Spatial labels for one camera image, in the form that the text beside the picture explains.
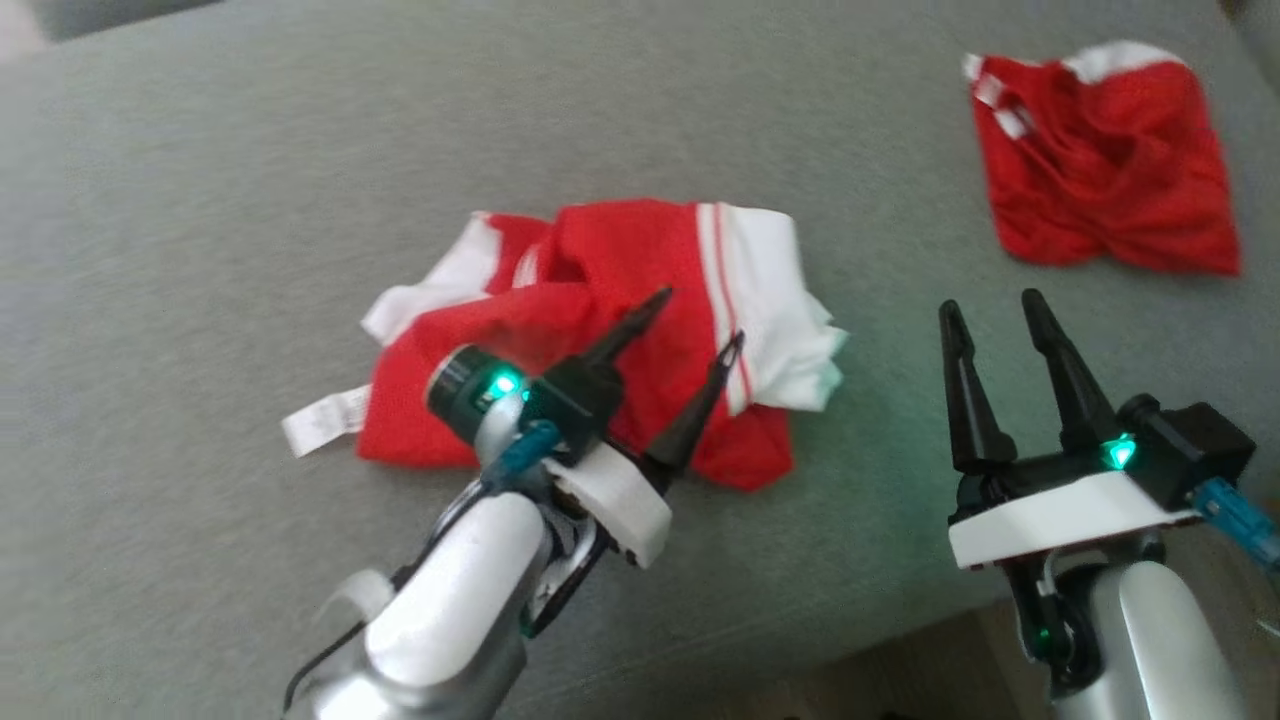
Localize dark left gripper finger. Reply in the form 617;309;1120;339
578;286;675;369
640;331;748;493

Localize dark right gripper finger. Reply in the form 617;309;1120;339
1019;289;1124;454
936;299;1020;475

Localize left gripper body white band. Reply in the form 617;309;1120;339
526;356;675;571

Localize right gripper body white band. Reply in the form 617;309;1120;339
945;450;1203;573

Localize red white number jersey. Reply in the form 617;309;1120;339
281;197;851;494

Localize red shorts white trim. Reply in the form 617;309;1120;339
961;39;1244;279

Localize grey fabric sofa seat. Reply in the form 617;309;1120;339
0;0;1280;720

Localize teal left camera cable plug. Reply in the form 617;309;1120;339
479;419;562;497

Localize teal camera cable plug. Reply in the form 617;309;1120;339
1194;477;1280;573
479;419;562;497

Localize teal right camera cable plug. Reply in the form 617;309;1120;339
1194;477;1280;573

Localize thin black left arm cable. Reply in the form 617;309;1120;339
283;482;493;713

